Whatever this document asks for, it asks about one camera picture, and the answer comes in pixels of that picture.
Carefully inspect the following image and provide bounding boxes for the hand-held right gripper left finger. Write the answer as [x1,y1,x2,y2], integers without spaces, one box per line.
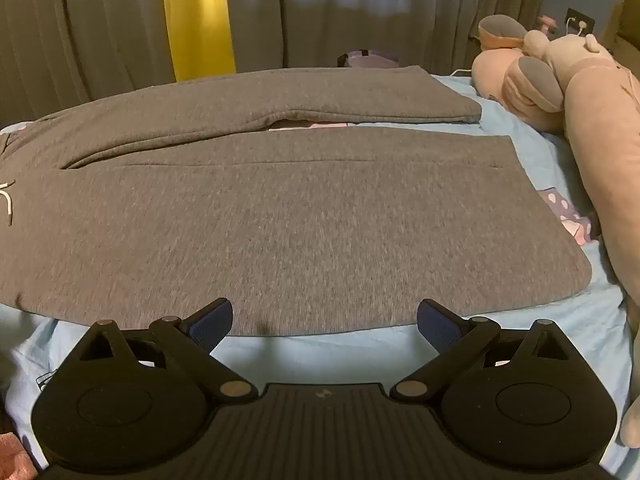
[77,297,258,403]

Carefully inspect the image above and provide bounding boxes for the purple polka dot cloth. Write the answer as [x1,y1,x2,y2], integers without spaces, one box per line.
[537,187,594,246]

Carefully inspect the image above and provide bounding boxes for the grey pants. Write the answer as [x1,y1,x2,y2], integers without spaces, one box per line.
[0,65,593,337]

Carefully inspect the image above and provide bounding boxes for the black wall socket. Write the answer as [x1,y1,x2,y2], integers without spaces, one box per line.
[565,8,596,36]

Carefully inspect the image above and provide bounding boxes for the yellow curtain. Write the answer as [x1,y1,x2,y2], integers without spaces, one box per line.
[160,0,237,82]

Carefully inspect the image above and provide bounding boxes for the pink cloth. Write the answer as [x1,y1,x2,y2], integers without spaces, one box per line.
[0,430,37,480]

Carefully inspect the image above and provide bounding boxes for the pink plush toy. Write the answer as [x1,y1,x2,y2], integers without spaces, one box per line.
[472,14,640,449]

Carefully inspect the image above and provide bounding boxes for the grey curtain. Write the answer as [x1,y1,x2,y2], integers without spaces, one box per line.
[0,0,177,128]
[227,0,556,77]

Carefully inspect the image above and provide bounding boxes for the light blue bed sheet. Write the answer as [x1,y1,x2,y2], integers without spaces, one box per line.
[0,72,635,467]

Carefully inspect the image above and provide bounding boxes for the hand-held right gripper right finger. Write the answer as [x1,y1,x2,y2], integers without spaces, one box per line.
[389,298,571,403]

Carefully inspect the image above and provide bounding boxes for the olive headboard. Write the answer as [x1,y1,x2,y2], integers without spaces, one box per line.
[600,0,640,61]

